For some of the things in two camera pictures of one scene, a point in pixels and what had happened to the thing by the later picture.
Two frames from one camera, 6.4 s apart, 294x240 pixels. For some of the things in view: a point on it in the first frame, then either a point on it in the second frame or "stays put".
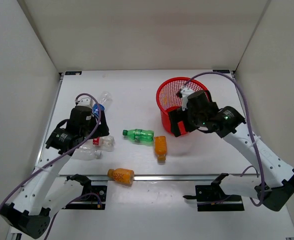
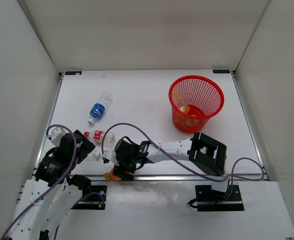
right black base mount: (213, 197) stays put
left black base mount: (92, 197) stays put
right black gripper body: (196, 119) → (128, 163)
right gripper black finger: (181, 115) → (120, 173)
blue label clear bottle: (106, 98) stays put
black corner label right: (222, 71) stays put
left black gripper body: (87, 130) → (77, 156)
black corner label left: (73, 72) stays put
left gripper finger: (102, 129) → (86, 147)
